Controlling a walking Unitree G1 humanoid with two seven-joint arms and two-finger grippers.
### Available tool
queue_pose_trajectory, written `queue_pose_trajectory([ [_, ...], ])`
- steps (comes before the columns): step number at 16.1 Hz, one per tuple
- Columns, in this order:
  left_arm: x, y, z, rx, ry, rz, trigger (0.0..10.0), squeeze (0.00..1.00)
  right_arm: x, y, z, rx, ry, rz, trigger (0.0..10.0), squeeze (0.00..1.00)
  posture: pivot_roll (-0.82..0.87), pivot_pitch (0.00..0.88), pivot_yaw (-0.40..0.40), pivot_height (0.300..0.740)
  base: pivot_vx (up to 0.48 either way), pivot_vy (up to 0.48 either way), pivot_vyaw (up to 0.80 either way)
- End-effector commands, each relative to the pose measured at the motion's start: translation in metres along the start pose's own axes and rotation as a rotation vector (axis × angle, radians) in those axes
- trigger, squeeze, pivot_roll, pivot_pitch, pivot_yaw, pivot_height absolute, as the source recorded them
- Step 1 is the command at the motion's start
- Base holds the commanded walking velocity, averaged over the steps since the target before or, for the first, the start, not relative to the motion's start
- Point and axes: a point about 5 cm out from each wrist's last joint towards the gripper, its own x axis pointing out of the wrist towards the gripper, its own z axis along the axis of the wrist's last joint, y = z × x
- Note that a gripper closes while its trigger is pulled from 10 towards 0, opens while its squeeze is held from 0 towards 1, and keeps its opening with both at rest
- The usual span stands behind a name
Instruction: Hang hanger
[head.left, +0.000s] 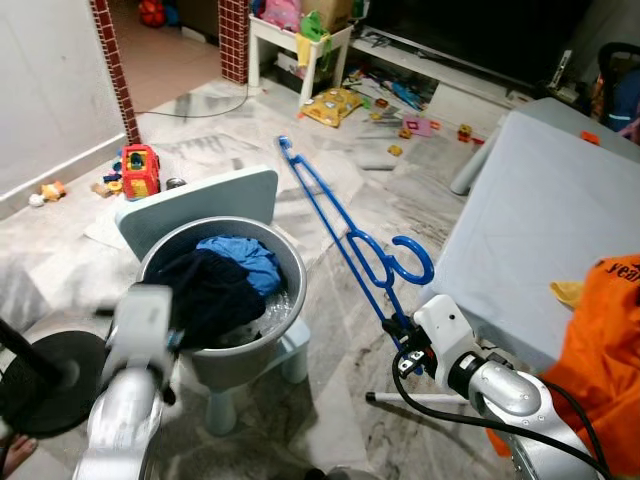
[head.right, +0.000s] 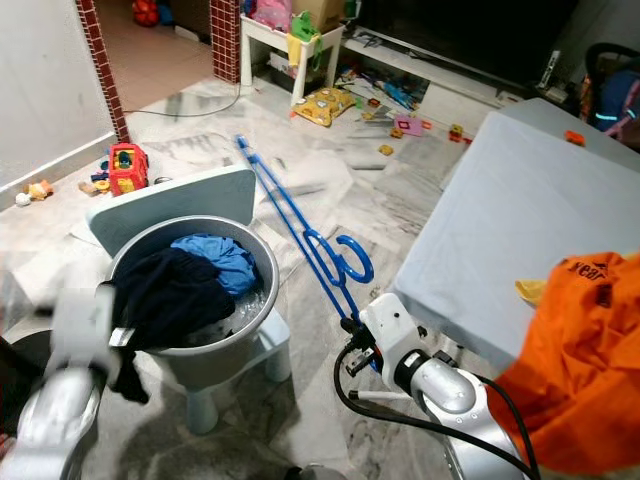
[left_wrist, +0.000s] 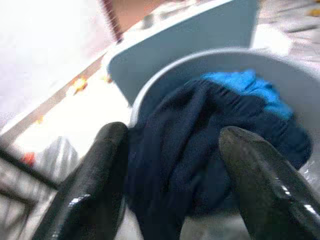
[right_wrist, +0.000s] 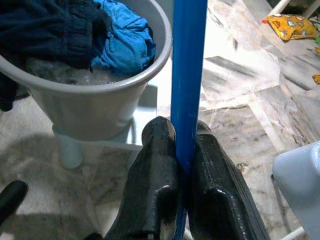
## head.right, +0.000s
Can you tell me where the blue plastic clothes hanger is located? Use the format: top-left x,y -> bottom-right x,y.
236,135 -> 376,346

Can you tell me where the dark navy garment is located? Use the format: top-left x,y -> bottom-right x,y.
110,248 -> 241,404

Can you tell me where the orange garment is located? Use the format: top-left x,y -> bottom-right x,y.
485,250 -> 640,476

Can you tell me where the light blue garment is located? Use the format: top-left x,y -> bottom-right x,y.
168,233 -> 258,299

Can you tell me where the yellow cloth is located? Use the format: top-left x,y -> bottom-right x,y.
515,278 -> 551,306

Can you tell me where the pink square toy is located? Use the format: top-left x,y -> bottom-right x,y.
395,115 -> 426,138

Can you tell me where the yellow flat toy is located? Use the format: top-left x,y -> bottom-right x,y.
292,87 -> 358,128

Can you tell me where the black round stand base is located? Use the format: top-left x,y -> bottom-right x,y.
0,330 -> 66,436

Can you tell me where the red plastic toy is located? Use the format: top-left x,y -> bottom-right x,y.
108,142 -> 151,198

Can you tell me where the small orange toy animal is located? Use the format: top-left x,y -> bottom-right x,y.
15,178 -> 58,206

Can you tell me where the green plastic toy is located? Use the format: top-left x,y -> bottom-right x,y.
290,10 -> 323,43

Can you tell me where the small white table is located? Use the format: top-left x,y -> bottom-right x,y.
240,15 -> 346,106

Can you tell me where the black television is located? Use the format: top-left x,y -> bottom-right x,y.
355,0 -> 586,86

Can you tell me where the blue pink baby stroller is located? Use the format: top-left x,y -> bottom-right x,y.
582,42 -> 640,151

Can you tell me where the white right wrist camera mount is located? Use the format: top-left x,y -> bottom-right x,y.
358,292 -> 421,373

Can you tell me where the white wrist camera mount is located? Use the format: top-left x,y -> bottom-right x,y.
358,292 -> 421,373
50,285 -> 116,376

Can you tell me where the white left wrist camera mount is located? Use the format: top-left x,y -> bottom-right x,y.
50,285 -> 116,376

